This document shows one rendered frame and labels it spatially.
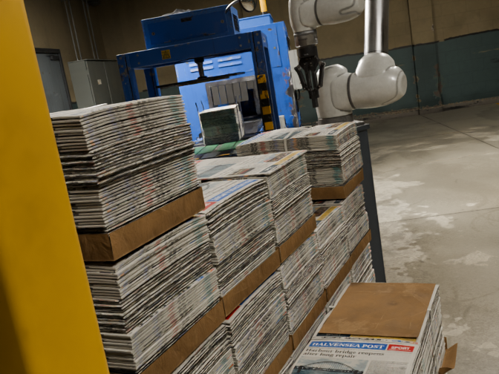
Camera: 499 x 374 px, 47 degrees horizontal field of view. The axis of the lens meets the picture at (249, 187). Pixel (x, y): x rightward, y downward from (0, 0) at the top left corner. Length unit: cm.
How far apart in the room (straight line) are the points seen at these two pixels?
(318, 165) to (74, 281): 151
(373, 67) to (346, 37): 878
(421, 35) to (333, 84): 888
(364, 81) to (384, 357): 132
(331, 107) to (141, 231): 169
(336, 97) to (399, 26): 891
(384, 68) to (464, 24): 919
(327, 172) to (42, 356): 156
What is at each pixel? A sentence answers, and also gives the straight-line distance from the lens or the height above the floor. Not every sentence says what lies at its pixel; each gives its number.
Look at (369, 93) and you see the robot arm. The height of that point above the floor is 114.
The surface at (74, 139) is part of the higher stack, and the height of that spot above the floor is 125.
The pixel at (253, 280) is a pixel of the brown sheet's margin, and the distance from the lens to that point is 129.
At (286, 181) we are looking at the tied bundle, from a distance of 148.
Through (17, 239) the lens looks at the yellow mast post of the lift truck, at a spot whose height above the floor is 121.
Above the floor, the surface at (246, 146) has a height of 105.
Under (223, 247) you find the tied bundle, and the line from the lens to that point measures 117.
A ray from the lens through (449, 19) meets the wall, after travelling 1155.
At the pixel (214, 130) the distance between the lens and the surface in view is 455.
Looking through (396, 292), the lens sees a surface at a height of 60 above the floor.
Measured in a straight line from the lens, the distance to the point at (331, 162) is 197.
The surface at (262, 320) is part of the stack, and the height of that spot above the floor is 76.
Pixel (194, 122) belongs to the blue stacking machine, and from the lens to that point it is 618.
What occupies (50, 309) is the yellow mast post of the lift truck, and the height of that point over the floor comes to 114.
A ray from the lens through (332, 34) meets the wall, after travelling 1123.
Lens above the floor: 131
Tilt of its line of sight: 11 degrees down
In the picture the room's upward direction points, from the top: 10 degrees counter-clockwise
